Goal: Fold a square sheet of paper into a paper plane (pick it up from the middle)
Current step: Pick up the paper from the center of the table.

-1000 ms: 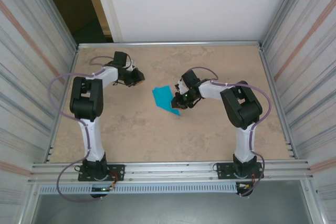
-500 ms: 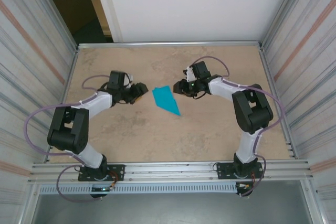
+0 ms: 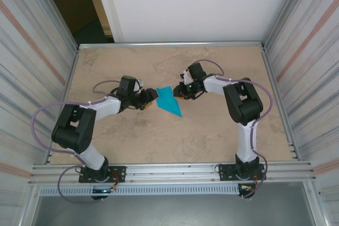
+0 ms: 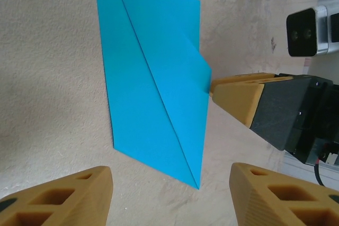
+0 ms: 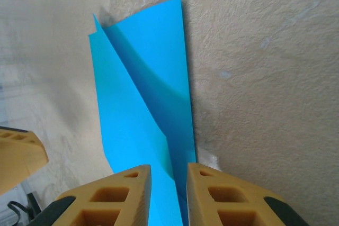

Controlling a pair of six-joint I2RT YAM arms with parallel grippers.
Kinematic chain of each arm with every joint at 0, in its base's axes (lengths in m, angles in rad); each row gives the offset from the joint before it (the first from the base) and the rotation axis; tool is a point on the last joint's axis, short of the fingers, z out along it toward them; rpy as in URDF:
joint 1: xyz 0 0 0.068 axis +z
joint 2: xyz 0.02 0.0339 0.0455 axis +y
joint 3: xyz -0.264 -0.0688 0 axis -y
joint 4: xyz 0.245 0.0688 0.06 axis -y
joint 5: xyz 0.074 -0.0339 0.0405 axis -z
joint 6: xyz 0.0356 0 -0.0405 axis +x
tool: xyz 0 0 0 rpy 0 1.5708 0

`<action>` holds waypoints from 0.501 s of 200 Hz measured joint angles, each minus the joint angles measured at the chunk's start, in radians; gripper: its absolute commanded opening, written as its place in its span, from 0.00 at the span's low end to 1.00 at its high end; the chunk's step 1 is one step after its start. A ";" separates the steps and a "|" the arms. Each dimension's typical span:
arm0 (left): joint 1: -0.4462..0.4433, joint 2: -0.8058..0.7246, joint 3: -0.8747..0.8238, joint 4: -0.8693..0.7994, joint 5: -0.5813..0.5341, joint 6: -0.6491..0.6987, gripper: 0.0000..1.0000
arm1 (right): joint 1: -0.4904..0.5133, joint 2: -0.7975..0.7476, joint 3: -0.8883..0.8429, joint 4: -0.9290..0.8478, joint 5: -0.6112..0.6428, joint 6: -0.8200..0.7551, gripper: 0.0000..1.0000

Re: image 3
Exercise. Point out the aluminium table end rail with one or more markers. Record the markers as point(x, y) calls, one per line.
point(172, 45)

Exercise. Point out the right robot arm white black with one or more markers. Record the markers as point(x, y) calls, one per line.
point(243, 104)

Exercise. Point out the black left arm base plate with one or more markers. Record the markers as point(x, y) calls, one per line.
point(119, 173)

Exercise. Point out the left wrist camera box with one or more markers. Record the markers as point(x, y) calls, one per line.
point(127, 85)

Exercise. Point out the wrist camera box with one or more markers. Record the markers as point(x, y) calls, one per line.
point(127, 85)
point(197, 70)

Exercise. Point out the turquoise cloth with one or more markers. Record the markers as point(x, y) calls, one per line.
point(167, 101)

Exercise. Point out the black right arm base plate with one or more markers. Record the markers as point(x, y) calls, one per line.
point(225, 171)

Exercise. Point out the cream door frame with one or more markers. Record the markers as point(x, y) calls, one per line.
point(102, 11)

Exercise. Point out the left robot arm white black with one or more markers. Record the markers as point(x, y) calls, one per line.
point(71, 128)

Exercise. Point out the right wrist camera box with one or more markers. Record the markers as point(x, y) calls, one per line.
point(197, 70)

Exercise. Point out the aluminium table side rail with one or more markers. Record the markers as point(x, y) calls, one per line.
point(73, 64)
point(267, 64)

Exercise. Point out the small circuit board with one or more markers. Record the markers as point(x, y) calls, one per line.
point(102, 190)
point(245, 187)

